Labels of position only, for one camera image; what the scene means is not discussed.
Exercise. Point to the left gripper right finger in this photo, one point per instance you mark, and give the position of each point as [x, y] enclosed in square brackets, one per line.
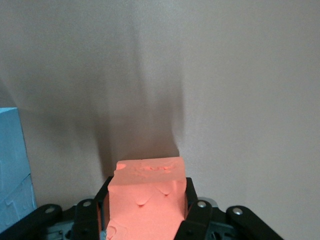
[202, 220]

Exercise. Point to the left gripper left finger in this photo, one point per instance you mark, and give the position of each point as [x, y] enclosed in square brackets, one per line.
[85, 220]

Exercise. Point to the orange foam cube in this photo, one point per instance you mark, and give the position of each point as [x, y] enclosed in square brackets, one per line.
[145, 200]

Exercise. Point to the blue foam cube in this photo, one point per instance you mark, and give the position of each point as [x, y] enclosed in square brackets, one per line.
[11, 140]
[15, 202]

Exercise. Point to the brown table mat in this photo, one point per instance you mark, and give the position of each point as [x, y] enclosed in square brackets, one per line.
[237, 100]

